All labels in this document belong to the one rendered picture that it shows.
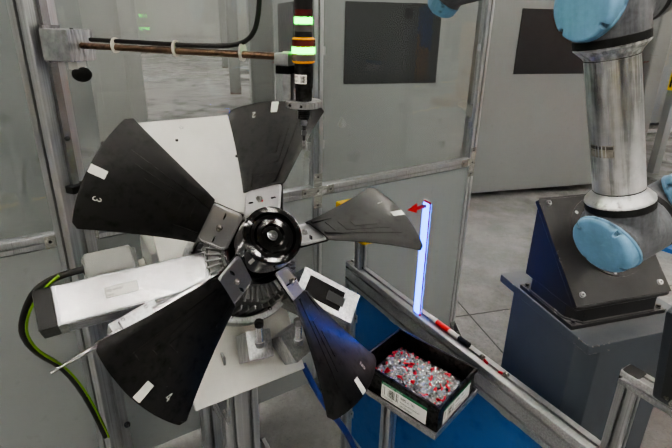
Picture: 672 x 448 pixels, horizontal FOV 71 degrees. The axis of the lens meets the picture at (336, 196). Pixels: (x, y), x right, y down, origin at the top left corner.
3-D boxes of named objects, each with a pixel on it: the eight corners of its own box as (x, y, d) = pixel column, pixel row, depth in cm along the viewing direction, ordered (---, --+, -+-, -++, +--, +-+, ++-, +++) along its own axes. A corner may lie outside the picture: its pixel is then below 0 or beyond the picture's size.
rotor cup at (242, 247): (232, 294, 96) (248, 280, 85) (213, 227, 100) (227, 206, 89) (295, 276, 103) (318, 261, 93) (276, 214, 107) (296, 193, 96)
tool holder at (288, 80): (269, 106, 91) (268, 53, 87) (287, 101, 97) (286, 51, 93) (312, 111, 87) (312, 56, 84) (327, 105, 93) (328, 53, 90)
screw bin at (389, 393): (356, 384, 111) (357, 359, 109) (397, 350, 123) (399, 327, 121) (436, 436, 98) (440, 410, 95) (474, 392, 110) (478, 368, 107)
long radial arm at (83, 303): (197, 263, 111) (206, 250, 101) (205, 294, 109) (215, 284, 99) (55, 297, 97) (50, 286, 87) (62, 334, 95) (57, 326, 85)
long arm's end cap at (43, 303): (55, 297, 97) (50, 286, 87) (62, 334, 95) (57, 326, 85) (38, 301, 95) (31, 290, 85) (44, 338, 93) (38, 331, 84)
